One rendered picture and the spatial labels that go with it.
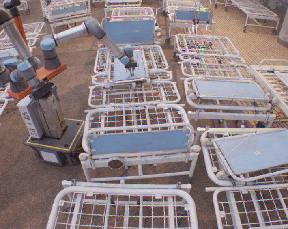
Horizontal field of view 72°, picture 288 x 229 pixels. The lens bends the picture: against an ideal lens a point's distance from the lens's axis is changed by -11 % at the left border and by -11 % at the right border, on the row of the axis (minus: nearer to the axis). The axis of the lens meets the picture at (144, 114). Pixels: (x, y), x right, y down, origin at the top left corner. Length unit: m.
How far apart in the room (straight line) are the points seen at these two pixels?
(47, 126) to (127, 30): 1.78
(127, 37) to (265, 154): 2.36
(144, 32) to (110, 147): 2.04
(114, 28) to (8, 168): 2.19
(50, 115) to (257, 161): 1.68
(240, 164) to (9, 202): 1.98
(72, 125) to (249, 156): 1.63
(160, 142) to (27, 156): 1.53
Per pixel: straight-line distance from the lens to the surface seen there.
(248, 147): 1.77
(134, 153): 1.61
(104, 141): 1.53
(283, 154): 1.85
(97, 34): 1.92
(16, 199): 2.29
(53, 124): 2.07
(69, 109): 2.97
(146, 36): 3.26
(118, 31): 3.21
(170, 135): 1.54
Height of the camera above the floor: 1.76
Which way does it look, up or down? 40 degrees down
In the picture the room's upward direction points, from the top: straight up
